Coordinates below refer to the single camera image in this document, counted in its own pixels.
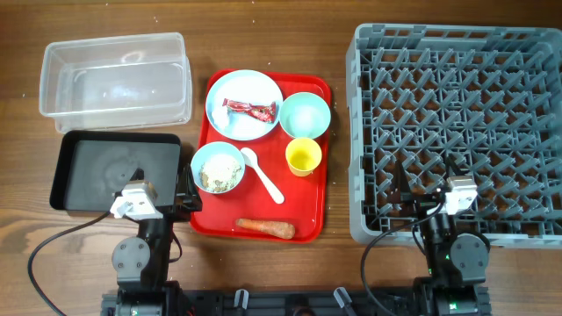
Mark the mint green bowl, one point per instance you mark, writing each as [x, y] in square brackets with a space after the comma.
[305, 115]

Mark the yellow plastic cup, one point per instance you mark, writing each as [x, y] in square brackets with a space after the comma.
[303, 156]

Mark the grey dishwasher rack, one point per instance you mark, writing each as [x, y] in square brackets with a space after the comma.
[488, 96]

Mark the clear plastic bin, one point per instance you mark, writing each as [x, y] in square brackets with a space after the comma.
[112, 83]

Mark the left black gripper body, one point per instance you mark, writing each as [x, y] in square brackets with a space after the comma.
[174, 204]

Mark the red snack wrapper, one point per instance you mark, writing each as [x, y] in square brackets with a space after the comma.
[264, 113]

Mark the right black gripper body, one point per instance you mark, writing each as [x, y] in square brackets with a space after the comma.
[425, 203]

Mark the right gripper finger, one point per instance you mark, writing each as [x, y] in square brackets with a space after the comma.
[400, 184]
[451, 168]

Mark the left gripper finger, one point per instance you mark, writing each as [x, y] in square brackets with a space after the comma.
[136, 178]
[186, 187]

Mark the white tissue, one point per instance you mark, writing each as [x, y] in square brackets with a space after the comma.
[221, 117]

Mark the light blue plate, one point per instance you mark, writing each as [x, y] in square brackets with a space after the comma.
[248, 86]

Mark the red serving tray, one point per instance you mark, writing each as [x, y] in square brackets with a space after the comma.
[304, 204]

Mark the black plastic tray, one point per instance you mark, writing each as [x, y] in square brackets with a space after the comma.
[92, 166]

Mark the white plastic spoon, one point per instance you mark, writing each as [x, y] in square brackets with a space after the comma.
[251, 160]

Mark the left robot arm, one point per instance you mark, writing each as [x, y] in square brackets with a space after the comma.
[142, 262]

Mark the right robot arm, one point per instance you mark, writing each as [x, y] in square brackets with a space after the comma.
[456, 259]

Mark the rice and peanut leftovers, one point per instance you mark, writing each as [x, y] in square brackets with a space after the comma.
[220, 173]

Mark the orange carrot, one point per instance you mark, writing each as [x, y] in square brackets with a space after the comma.
[282, 230]

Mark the light blue bowl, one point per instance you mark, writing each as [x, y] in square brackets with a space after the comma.
[210, 149]

